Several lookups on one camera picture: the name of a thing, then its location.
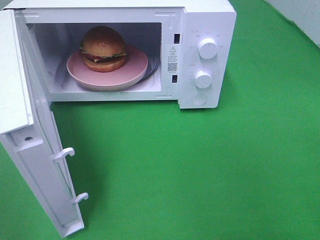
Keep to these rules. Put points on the round white door release button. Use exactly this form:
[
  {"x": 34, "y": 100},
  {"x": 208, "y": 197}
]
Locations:
[{"x": 199, "y": 99}]

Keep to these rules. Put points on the pink round plate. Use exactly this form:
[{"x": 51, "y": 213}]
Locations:
[{"x": 133, "y": 70}]

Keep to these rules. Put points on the toy hamburger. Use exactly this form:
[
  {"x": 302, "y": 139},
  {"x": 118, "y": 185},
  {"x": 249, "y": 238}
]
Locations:
[{"x": 103, "y": 49}]

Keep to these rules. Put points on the white microwave door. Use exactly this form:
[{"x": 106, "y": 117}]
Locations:
[{"x": 28, "y": 130}]

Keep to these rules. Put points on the glass microwave turntable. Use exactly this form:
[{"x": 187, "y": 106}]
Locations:
[{"x": 148, "y": 83}]

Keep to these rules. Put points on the lower white microwave knob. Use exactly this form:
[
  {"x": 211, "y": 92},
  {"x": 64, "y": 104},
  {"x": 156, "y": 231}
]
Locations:
[{"x": 203, "y": 79}]

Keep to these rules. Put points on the white microwave knob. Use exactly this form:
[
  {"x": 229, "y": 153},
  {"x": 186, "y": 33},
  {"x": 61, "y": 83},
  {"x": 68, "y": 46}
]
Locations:
[
  {"x": 207, "y": 48},
  {"x": 203, "y": 79}
]

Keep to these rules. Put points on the white warning label sticker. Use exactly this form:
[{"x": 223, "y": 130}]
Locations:
[{"x": 172, "y": 54}]

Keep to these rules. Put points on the white microwave oven body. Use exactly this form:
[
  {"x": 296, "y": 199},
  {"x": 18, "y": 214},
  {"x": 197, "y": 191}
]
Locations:
[{"x": 149, "y": 25}]

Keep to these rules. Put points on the upper white microwave knob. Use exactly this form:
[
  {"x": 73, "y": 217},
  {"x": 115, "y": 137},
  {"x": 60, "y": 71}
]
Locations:
[{"x": 207, "y": 48}]

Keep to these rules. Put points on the green table cloth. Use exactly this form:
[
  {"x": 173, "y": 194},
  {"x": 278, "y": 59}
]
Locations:
[{"x": 246, "y": 170}]

